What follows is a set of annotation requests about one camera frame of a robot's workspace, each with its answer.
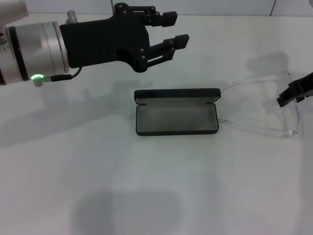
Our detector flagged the clear white glasses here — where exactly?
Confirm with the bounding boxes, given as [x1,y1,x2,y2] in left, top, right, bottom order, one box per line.
[219,70,303,139]

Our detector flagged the silver cylindrical connector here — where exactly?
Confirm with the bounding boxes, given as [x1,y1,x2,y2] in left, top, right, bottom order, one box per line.
[66,10,77,25]

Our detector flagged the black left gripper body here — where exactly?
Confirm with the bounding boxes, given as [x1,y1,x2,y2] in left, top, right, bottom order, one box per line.
[60,2,150,73]

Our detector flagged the black glasses case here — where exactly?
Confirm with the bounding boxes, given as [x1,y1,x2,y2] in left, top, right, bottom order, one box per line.
[134,88,222,137]

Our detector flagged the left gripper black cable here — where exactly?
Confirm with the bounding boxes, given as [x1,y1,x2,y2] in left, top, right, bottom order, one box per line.
[33,67,83,87]

